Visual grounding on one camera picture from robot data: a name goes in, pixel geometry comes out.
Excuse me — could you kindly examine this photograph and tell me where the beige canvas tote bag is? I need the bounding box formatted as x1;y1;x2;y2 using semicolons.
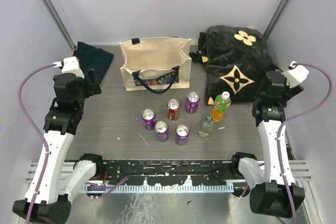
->
120;37;192;94

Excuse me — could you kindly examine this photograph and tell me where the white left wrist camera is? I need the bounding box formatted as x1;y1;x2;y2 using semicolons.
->
53;56;85;79

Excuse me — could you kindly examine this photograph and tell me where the orange juice bottle green label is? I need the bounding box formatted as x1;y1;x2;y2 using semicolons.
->
211;91;231;123

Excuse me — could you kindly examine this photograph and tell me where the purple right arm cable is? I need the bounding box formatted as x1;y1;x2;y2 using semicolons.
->
240;62;333;224

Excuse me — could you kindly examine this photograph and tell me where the dark navy folded cloth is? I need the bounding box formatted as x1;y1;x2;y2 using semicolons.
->
73;41;114;83

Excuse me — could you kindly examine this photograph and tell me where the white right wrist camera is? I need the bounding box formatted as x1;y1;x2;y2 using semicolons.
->
281;61;309;88

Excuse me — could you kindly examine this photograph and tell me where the purple soda can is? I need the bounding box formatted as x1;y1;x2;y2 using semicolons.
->
154;121;169;142
142;109;156;130
174;124;190;145
185;92;200;114

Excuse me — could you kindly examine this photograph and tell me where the red cola can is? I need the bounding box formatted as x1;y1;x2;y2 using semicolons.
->
166;99;181;121

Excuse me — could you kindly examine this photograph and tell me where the black mounting base plate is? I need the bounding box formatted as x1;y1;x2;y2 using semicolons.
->
94;159;244;186

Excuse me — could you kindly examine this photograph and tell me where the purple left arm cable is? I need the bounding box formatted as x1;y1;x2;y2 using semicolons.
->
17;63;129;224

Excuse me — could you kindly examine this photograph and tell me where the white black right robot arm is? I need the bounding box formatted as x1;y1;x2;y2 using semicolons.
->
230;69;309;218

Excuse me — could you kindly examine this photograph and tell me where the clear bottle green cap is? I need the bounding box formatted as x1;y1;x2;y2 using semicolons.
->
197;115;214;138

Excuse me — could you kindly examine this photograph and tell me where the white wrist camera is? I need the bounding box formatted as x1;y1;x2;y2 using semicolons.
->
281;61;309;88
53;56;85;79

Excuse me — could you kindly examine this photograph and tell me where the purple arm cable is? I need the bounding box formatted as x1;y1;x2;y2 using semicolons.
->
17;63;129;224
240;62;333;224

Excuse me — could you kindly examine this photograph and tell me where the aluminium slotted rail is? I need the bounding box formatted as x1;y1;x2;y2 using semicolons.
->
81;183;234;194

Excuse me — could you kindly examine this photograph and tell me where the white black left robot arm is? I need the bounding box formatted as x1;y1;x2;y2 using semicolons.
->
13;67;105;223

